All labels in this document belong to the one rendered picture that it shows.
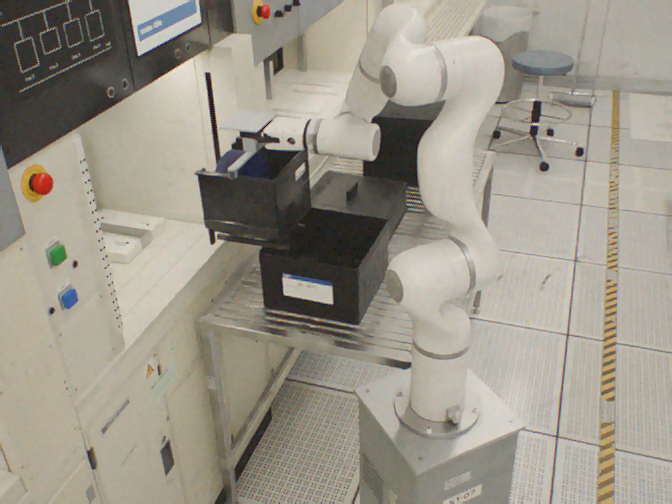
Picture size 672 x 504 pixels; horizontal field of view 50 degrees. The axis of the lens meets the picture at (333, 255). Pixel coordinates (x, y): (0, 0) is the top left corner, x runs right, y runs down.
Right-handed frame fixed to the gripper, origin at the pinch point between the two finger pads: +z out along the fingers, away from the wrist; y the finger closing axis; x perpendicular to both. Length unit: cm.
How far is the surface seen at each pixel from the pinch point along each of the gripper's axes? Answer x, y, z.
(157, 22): 26.5, -10.1, 15.0
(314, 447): -125, 18, -4
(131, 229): -36, 2, 42
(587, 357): -125, 97, -91
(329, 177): -39, 56, 1
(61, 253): -5, -56, 13
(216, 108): -1.6, 13.9, 16.7
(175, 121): -6.6, 14.0, 29.9
